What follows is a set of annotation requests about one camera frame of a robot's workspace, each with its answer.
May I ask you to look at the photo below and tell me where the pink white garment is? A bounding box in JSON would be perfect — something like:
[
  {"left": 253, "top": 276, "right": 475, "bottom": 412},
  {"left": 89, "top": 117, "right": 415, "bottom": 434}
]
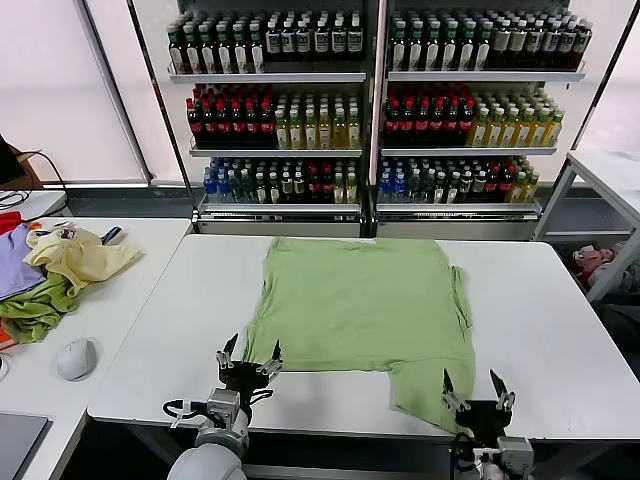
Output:
[{"left": 572, "top": 243, "right": 616, "bottom": 276}]

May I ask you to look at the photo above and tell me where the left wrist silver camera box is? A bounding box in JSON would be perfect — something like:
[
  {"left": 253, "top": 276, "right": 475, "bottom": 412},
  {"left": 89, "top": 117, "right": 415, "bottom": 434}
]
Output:
[{"left": 207, "top": 388, "right": 241, "bottom": 416}]

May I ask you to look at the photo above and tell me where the dark bottle blue white label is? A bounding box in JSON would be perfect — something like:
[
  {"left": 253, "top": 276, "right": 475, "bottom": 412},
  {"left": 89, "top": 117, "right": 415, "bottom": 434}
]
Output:
[
  {"left": 265, "top": 14, "right": 282, "bottom": 62},
  {"left": 281, "top": 14, "right": 298, "bottom": 62},
  {"left": 313, "top": 14, "right": 331, "bottom": 62},
  {"left": 330, "top": 14, "right": 347, "bottom": 62},
  {"left": 296, "top": 14, "right": 314, "bottom": 62},
  {"left": 346, "top": 13, "right": 364, "bottom": 62}
]

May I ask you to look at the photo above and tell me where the white computer mouse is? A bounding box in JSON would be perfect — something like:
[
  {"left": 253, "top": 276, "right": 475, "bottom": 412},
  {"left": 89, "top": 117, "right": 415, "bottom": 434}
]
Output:
[{"left": 55, "top": 337, "right": 97, "bottom": 382}]

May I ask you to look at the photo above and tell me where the metal beverage shelf rack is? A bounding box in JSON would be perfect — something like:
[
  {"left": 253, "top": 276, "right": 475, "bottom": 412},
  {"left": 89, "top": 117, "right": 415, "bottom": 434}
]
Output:
[
  {"left": 372, "top": 0, "right": 640, "bottom": 242},
  {"left": 127, "top": 0, "right": 381, "bottom": 240}
]

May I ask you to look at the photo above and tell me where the light green printed t-shirt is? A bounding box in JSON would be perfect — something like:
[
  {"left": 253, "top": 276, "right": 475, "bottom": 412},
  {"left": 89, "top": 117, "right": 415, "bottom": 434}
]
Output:
[{"left": 242, "top": 237, "right": 476, "bottom": 435}]

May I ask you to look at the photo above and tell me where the white metal frame table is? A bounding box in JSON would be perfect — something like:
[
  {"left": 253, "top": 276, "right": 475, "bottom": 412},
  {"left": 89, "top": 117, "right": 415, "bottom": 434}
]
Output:
[{"left": 532, "top": 149, "right": 640, "bottom": 304}]

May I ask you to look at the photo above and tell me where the brown cardboard box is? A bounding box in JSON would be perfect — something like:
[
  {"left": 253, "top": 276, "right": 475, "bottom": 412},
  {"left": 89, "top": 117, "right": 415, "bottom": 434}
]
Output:
[{"left": 13, "top": 148, "right": 47, "bottom": 189}]

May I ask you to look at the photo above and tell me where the red garment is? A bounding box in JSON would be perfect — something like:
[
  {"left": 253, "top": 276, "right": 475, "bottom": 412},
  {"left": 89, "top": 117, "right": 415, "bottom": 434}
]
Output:
[{"left": 0, "top": 210, "right": 24, "bottom": 236}]

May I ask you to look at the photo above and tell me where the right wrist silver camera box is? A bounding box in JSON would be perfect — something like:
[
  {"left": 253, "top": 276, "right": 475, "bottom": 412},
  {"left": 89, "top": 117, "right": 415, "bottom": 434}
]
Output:
[{"left": 497, "top": 437, "right": 534, "bottom": 471}]

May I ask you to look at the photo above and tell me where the brown tea bottle grey label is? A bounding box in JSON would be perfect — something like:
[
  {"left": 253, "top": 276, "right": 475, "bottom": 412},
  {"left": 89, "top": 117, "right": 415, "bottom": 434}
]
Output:
[
  {"left": 559, "top": 20, "right": 577, "bottom": 69},
  {"left": 543, "top": 20, "right": 561, "bottom": 69},
  {"left": 492, "top": 20, "right": 511, "bottom": 69},
  {"left": 576, "top": 20, "right": 593, "bottom": 69},
  {"left": 526, "top": 20, "right": 544, "bottom": 69},
  {"left": 510, "top": 20, "right": 528, "bottom": 69}
]

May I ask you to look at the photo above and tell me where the yellow juice bottle green cap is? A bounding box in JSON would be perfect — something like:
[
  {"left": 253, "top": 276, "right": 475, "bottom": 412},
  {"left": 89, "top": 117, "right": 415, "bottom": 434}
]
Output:
[
  {"left": 332, "top": 107, "right": 348, "bottom": 149},
  {"left": 469, "top": 107, "right": 488, "bottom": 147},
  {"left": 346, "top": 107, "right": 362, "bottom": 149},
  {"left": 546, "top": 107, "right": 564, "bottom": 147},
  {"left": 318, "top": 107, "right": 333, "bottom": 149},
  {"left": 275, "top": 107, "right": 291, "bottom": 149},
  {"left": 290, "top": 107, "right": 305, "bottom": 149},
  {"left": 501, "top": 107, "right": 518, "bottom": 147},
  {"left": 531, "top": 107, "right": 547, "bottom": 147},
  {"left": 486, "top": 107, "right": 503, "bottom": 147},
  {"left": 304, "top": 107, "right": 319, "bottom": 149},
  {"left": 516, "top": 107, "right": 533, "bottom": 147}
]

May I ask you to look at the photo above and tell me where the dark grey laptop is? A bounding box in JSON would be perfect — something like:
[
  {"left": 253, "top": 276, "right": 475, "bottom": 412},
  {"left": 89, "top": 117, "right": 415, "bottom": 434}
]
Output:
[{"left": 0, "top": 412, "right": 54, "bottom": 480}]

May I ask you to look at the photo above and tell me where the green cap white label bottle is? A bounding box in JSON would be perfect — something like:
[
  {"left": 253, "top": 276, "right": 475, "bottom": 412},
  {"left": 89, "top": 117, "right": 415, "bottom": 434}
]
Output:
[
  {"left": 458, "top": 22, "right": 476, "bottom": 71},
  {"left": 232, "top": 24, "right": 250, "bottom": 75},
  {"left": 390, "top": 22, "right": 408, "bottom": 71},
  {"left": 424, "top": 22, "right": 442, "bottom": 71},
  {"left": 475, "top": 22, "right": 493, "bottom": 71},
  {"left": 441, "top": 22, "right": 459, "bottom": 71},
  {"left": 183, "top": 24, "right": 200, "bottom": 75},
  {"left": 167, "top": 23, "right": 184, "bottom": 75},
  {"left": 215, "top": 24, "right": 233, "bottom": 75},
  {"left": 248, "top": 23, "right": 266, "bottom": 75},
  {"left": 199, "top": 24, "right": 217, "bottom": 75},
  {"left": 407, "top": 22, "right": 425, "bottom": 71}
]

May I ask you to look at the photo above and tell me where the grey garment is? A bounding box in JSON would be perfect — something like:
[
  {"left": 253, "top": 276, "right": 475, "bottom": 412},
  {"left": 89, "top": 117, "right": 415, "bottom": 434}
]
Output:
[{"left": 587, "top": 259, "right": 640, "bottom": 296}]

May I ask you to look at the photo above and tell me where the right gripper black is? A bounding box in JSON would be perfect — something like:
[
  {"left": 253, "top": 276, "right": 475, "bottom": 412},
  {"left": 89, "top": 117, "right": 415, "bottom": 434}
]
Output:
[{"left": 440, "top": 368, "right": 517, "bottom": 447}]

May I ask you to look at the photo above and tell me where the crumpled green garment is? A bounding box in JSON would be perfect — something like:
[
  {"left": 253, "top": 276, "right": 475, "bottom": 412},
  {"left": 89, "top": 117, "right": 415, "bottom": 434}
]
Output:
[{"left": 0, "top": 272, "right": 81, "bottom": 345}]

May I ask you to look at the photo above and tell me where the pale yellow shirt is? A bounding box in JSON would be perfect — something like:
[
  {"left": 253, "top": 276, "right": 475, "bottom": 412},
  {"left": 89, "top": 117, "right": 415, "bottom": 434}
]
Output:
[{"left": 23, "top": 227, "right": 146, "bottom": 296}]

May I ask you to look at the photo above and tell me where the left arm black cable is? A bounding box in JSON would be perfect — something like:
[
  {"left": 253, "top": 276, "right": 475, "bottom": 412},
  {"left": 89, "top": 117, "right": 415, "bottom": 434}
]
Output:
[{"left": 162, "top": 398, "right": 212, "bottom": 427}]

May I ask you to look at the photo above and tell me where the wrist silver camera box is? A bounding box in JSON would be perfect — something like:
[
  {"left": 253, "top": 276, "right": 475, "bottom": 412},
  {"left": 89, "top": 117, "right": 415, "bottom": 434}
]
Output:
[
  {"left": 207, "top": 388, "right": 241, "bottom": 416},
  {"left": 497, "top": 437, "right": 534, "bottom": 471}
]

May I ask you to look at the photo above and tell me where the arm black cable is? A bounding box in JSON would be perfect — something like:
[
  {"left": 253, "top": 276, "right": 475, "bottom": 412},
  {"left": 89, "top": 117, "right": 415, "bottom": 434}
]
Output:
[
  {"left": 162, "top": 398, "right": 212, "bottom": 427},
  {"left": 449, "top": 432, "right": 484, "bottom": 480}
]

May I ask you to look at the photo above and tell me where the black monitor cable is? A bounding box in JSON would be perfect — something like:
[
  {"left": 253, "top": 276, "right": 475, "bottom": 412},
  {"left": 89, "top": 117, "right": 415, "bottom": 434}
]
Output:
[{"left": 29, "top": 148, "right": 69, "bottom": 191}]

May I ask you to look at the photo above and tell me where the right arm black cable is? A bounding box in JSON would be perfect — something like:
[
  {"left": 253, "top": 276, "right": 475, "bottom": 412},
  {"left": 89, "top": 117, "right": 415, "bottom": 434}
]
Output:
[{"left": 449, "top": 432, "right": 484, "bottom": 480}]

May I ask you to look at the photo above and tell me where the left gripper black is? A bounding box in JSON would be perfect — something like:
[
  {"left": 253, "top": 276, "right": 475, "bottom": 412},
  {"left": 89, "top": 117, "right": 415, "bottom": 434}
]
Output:
[{"left": 215, "top": 333, "right": 284, "bottom": 401}]

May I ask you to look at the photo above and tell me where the black monitor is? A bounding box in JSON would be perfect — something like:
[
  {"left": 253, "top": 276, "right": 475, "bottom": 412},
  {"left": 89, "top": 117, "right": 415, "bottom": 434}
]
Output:
[{"left": 0, "top": 133, "right": 27, "bottom": 185}]

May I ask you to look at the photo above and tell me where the purple garment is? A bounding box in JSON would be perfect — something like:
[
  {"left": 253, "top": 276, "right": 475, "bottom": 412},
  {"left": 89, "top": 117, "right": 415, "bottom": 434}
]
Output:
[{"left": 0, "top": 222, "right": 46, "bottom": 301}]

